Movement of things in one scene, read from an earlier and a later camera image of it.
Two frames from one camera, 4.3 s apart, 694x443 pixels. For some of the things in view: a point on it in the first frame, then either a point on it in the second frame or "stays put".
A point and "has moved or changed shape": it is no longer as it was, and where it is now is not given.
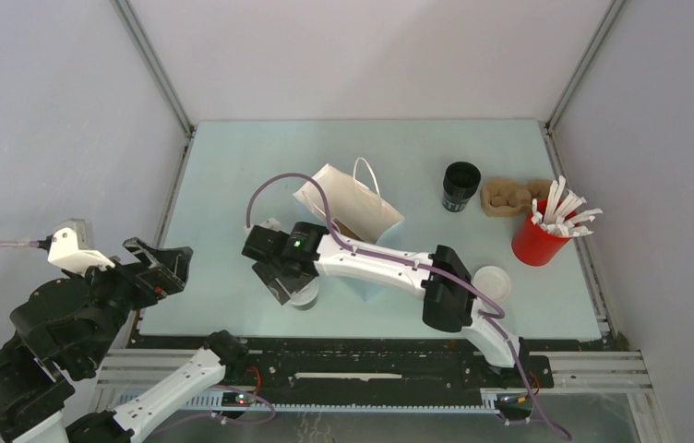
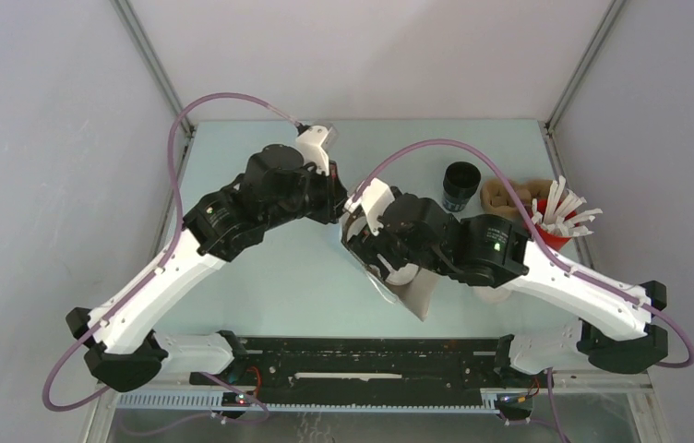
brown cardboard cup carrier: [508, 197] stays put
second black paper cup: [460, 182] stays put
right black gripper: [269, 276] -> [367, 244]
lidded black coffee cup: [305, 297] has moved or changed shape
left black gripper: [168, 270] -> [334, 192]
